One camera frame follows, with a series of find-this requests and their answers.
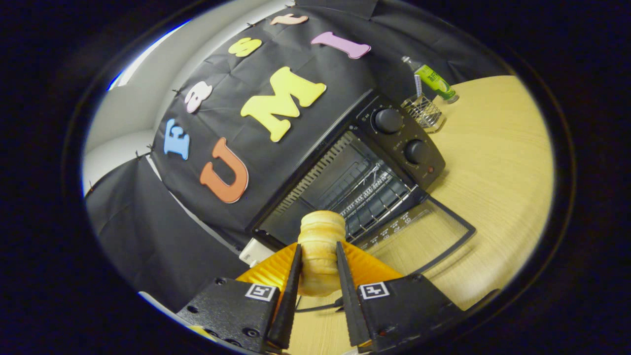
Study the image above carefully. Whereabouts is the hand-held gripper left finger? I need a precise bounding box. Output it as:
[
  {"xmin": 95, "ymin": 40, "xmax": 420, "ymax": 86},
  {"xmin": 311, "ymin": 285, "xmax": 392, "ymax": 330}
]
[{"xmin": 176, "ymin": 242, "xmax": 303, "ymax": 353}]

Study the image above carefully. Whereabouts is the green drink bottle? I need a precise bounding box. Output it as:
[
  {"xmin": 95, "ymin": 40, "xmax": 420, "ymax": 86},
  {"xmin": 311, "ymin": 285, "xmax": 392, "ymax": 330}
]
[{"xmin": 401, "ymin": 55, "xmax": 460, "ymax": 104}]

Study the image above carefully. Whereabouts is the wire mesh holder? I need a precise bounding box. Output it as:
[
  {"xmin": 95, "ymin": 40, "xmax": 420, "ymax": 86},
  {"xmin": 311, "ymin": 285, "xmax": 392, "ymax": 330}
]
[{"xmin": 400, "ymin": 94, "xmax": 446, "ymax": 134}]

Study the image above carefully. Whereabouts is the black toaster oven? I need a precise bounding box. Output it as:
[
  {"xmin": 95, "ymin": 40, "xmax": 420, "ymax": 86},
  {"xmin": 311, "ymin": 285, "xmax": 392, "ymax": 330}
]
[{"xmin": 245, "ymin": 88, "xmax": 477, "ymax": 314}]

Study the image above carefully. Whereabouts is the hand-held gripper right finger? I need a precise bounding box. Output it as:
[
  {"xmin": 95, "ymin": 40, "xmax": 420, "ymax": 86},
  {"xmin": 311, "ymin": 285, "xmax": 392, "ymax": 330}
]
[{"xmin": 335, "ymin": 241, "xmax": 464, "ymax": 355}]

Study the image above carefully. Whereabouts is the ridged bread roll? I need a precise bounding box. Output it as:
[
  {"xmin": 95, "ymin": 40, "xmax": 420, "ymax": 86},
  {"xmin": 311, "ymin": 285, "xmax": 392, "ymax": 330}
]
[{"xmin": 297, "ymin": 211, "xmax": 347, "ymax": 298}]

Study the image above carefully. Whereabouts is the white pop-up toaster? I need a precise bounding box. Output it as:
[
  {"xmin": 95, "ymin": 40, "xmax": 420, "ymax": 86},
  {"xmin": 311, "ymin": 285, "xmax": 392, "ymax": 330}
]
[{"xmin": 239, "ymin": 238, "xmax": 276, "ymax": 268}]

